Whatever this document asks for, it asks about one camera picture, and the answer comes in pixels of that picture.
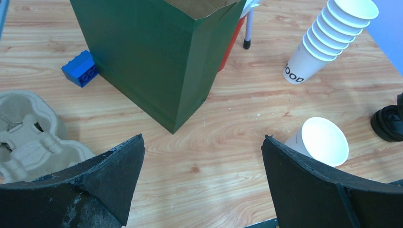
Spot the black lid stack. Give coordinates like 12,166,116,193
370,93,403,142

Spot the cardboard cup carrier tray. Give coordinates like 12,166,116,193
0,90,94,184

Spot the white paper cup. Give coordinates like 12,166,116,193
285,117,349,167

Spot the white wrapped straws bundle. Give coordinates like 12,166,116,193
240,0,261,19

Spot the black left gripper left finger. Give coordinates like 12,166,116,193
0,134,145,228

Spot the stack of white paper cups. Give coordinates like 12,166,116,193
283,0,379,85

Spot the blue toy brick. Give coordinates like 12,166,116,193
61,50,99,88

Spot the green paper bag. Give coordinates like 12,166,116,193
71,0,245,133

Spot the red straw holder cup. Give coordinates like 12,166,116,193
218,16,246,72

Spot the white tripod stand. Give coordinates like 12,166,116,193
243,9,254,49

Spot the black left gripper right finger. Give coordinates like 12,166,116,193
261,135,403,228

